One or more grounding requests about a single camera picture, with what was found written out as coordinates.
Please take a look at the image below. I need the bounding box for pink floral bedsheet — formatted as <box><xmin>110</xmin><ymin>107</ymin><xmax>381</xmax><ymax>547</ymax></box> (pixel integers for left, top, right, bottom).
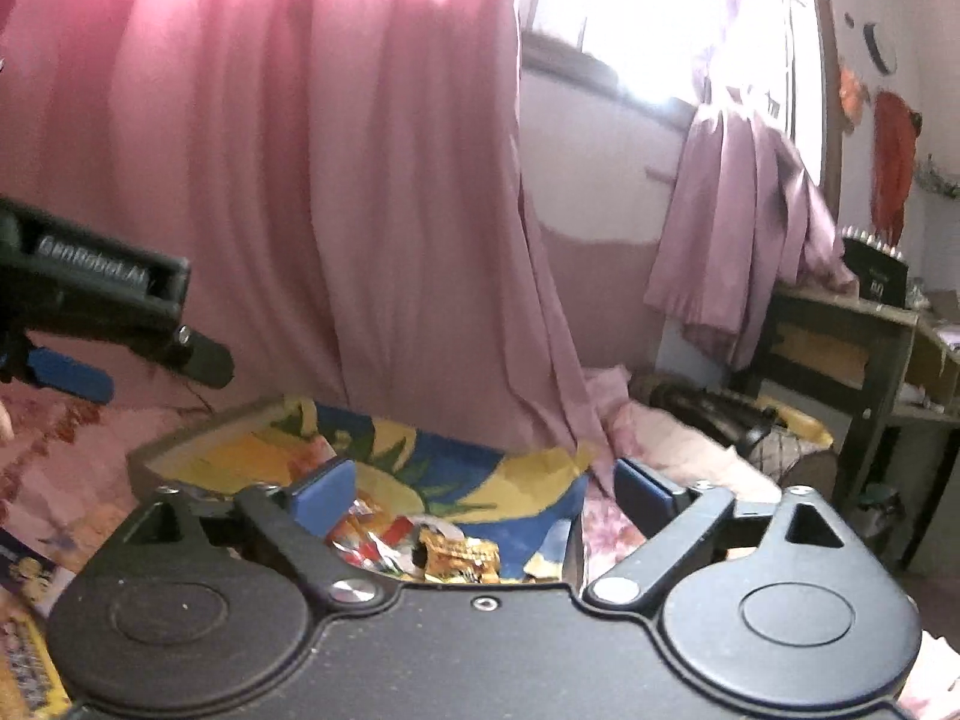
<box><xmin>0</xmin><ymin>367</ymin><xmax>960</xmax><ymax>720</ymax></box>

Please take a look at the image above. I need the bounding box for orange snack packet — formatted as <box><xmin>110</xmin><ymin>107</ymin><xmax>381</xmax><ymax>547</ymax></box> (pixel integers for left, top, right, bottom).
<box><xmin>326</xmin><ymin>493</ymin><xmax>422</xmax><ymax>572</ymax></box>

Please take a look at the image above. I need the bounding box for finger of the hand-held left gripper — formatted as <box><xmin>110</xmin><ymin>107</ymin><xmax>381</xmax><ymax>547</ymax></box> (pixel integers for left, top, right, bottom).
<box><xmin>150</xmin><ymin>319</ymin><xmax>235</xmax><ymax>389</ymax></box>
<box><xmin>0</xmin><ymin>331</ymin><xmax>115</xmax><ymax>404</ymax></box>

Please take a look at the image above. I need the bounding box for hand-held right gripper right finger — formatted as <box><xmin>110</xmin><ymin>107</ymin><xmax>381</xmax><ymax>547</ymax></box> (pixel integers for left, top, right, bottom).
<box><xmin>583</xmin><ymin>457</ymin><xmax>863</xmax><ymax>608</ymax></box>

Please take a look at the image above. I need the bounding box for lilac tied curtain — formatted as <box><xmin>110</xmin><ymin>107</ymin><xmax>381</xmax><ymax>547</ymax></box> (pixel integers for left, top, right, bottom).
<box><xmin>643</xmin><ymin>0</ymin><xmax>860</xmax><ymax>372</ymax></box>

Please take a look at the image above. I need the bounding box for red wall hanging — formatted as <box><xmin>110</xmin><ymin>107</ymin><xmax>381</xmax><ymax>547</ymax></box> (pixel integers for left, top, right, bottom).
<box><xmin>870</xmin><ymin>90</ymin><xmax>923</xmax><ymax>241</ymax></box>

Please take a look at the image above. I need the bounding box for brown cardboard box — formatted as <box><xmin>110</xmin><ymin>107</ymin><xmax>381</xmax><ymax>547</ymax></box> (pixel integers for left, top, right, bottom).
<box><xmin>906</xmin><ymin>315</ymin><xmax>960</xmax><ymax>410</ymax></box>

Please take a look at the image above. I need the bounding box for black box with silver tips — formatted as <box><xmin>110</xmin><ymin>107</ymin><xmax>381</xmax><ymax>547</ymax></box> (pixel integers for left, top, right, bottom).
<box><xmin>838</xmin><ymin>223</ymin><xmax>911</xmax><ymax>308</ymax></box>

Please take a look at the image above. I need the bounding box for pink curtain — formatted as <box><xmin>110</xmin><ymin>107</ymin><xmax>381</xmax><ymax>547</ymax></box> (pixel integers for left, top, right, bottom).
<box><xmin>0</xmin><ymin>0</ymin><xmax>627</xmax><ymax>500</ymax></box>

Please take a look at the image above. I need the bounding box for black wall hook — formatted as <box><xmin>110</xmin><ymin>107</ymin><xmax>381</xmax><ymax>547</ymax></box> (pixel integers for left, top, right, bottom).
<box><xmin>862</xmin><ymin>21</ymin><xmax>898</xmax><ymax>76</ymax></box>

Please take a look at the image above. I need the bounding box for yellow plastic bag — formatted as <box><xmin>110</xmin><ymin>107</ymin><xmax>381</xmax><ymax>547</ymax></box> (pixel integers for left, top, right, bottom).
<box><xmin>757</xmin><ymin>401</ymin><xmax>835</xmax><ymax>451</ymax></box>

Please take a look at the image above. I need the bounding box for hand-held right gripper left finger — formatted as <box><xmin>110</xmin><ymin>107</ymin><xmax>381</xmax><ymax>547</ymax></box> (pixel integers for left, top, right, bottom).
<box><xmin>124</xmin><ymin>457</ymin><xmax>383</xmax><ymax>608</ymax></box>

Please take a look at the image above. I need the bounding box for wooden desk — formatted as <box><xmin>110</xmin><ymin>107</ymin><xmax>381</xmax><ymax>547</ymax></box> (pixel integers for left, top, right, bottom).
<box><xmin>739</xmin><ymin>286</ymin><xmax>960</xmax><ymax>572</ymax></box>

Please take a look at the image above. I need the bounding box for orange wall decoration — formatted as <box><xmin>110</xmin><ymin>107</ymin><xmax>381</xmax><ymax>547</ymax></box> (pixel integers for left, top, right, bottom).
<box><xmin>838</xmin><ymin>66</ymin><xmax>871</xmax><ymax>134</ymax></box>

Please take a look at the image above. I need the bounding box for window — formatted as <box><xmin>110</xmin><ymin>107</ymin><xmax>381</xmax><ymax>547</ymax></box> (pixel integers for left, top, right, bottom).
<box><xmin>516</xmin><ymin>0</ymin><xmax>826</xmax><ymax>132</ymax></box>

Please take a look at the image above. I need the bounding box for colourful printed cardboard box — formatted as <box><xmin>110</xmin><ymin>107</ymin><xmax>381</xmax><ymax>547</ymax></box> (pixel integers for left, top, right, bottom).
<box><xmin>127</xmin><ymin>396</ymin><xmax>595</xmax><ymax>586</ymax></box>

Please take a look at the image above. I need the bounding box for yellow brown snack packet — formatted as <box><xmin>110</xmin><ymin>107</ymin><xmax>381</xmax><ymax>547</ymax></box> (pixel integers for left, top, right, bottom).
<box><xmin>415</xmin><ymin>525</ymin><xmax>502</xmax><ymax>584</ymax></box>

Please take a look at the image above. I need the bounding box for blue yellow printed box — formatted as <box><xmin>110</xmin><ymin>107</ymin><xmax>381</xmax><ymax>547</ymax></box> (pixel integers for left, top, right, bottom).
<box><xmin>0</xmin><ymin>531</ymin><xmax>76</xmax><ymax>715</ymax></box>

